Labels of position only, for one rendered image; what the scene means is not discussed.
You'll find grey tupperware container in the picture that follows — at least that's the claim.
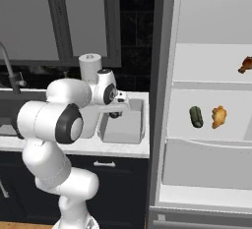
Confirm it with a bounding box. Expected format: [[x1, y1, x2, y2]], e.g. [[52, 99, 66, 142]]
[[78, 104, 100, 140], [96, 98, 147, 145]]

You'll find dark base cupboard door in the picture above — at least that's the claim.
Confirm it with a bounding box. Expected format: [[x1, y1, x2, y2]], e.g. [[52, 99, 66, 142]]
[[0, 150, 63, 225]]

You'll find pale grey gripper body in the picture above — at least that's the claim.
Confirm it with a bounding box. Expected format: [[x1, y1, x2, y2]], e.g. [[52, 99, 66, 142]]
[[97, 101, 130, 115]]

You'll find grey sink tap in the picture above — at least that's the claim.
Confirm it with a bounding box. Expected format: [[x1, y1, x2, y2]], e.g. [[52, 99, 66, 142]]
[[0, 41, 28, 95]]

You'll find grey open fridge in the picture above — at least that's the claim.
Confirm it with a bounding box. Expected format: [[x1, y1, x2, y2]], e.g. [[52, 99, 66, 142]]
[[146, 0, 252, 229]]

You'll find grey wall cupboard door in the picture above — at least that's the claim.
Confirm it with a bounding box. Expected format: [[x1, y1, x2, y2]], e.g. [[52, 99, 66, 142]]
[[0, 0, 65, 66], [48, 0, 122, 68]]

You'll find pale grey fridge drawer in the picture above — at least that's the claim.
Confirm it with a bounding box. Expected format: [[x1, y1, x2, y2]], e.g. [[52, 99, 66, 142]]
[[161, 137, 252, 192]]

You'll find silver cupboard handle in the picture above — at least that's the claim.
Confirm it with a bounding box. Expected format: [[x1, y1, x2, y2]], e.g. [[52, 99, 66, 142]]
[[0, 178, 10, 200]]

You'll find dark sink basin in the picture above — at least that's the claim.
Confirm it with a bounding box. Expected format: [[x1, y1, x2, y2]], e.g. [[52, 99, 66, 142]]
[[0, 98, 23, 137]]

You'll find dark drawer front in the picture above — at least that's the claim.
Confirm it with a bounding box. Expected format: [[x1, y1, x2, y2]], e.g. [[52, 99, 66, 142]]
[[67, 154, 150, 229]]

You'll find white paper towel roll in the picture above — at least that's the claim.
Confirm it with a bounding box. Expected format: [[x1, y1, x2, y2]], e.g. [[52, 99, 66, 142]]
[[78, 52, 103, 84]]

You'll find dark green cucumber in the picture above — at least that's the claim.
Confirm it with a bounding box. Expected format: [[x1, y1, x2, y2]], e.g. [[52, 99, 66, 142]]
[[188, 105, 205, 129]]

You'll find silver drawer handle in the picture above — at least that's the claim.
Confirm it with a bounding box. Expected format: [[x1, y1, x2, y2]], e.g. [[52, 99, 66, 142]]
[[93, 160, 117, 169]]

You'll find brown chicken drumstick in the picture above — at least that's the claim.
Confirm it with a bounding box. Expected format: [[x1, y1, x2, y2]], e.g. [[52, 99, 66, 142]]
[[237, 55, 252, 75]]

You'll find golden chicken drumstick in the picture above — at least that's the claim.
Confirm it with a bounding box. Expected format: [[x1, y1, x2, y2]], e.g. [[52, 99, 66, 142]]
[[211, 105, 228, 130]]

